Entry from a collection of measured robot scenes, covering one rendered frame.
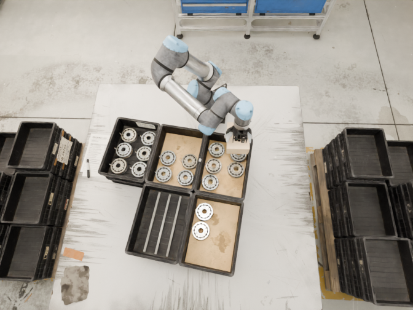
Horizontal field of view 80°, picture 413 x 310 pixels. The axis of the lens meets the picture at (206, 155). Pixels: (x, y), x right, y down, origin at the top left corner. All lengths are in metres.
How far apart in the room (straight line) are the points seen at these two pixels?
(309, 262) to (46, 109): 2.96
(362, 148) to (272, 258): 1.17
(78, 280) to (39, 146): 1.19
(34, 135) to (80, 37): 1.67
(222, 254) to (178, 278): 0.32
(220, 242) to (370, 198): 1.30
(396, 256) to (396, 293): 0.23
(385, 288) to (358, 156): 0.92
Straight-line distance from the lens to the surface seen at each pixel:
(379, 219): 2.34
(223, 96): 1.10
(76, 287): 1.86
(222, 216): 1.53
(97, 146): 1.98
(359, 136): 2.35
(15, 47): 4.14
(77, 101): 3.20
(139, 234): 1.59
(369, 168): 2.28
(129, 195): 1.78
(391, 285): 2.20
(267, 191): 1.72
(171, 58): 1.28
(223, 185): 1.56
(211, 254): 1.52
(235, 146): 1.33
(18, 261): 2.60
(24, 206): 2.52
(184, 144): 1.66
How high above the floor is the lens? 2.35
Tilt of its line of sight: 70 degrees down
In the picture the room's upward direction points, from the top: 6 degrees counter-clockwise
